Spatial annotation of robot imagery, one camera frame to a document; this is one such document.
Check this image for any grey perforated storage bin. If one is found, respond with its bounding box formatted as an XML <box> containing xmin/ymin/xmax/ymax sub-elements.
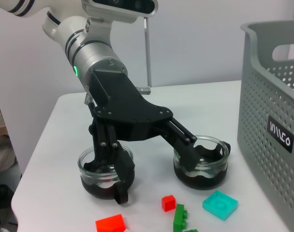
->
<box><xmin>236</xmin><ymin>21</ymin><xmax>294</xmax><ymax>218</ymax></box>

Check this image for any thick green toy brick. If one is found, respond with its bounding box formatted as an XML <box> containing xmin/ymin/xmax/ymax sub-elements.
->
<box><xmin>173</xmin><ymin>203</ymin><xmax>189</xmax><ymax>232</ymax></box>

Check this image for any glass teacup with black sleeve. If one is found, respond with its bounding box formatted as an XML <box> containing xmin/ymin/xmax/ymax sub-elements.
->
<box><xmin>77</xmin><ymin>145</ymin><xmax>136</xmax><ymax>208</ymax></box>
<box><xmin>173</xmin><ymin>134</ymin><xmax>231</xmax><ymax>191</ymax></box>

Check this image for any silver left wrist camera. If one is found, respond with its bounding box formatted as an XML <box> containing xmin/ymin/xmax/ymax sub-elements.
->
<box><xmin>82</xmin><ymin>0</ymin><xmax>160</xmax><ymax>19</ymax></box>

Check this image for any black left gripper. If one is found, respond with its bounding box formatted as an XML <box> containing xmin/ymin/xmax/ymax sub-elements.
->
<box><xmin>88</xmin><ymin>69</ymin><xmax>174</xmax><ymax>186</ymax></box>

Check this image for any orange-red wedge toy brick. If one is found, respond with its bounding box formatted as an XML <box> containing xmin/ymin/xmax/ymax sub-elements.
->
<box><xmin>95</xmin><ymin>214</ymin><xmax>127</xmax><ymax>232</ymax></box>

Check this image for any teal square toy brick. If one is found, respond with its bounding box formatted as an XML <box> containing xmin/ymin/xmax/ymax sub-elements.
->
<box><xmin>202</xmin><ymin>190</ymin><xmax>239</xmax><ymax>221</ymax></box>

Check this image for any small red toy brick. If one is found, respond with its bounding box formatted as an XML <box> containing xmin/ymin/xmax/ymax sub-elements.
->
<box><xmin>161</xmin><ymin>194</ymin><xmax>177</xmax><ymax>213</ymax></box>

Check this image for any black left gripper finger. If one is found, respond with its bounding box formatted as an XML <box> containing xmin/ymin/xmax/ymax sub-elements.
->
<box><xmin>161</xmin><ymin>118</ymin><xmax>199</xmax><ymax>174</ymax></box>

